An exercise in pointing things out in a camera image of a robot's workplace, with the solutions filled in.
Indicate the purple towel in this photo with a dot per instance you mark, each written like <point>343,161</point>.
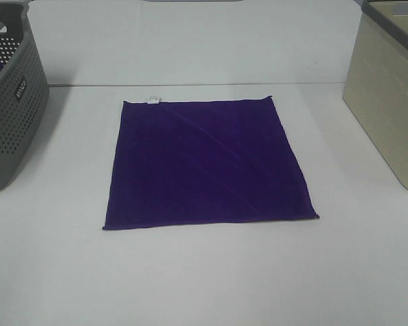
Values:
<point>191,163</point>

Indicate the beige storage bin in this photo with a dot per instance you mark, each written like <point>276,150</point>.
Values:
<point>376,87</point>

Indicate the grey perforated laundry basket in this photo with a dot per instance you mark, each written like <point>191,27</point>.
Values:
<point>24,90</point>

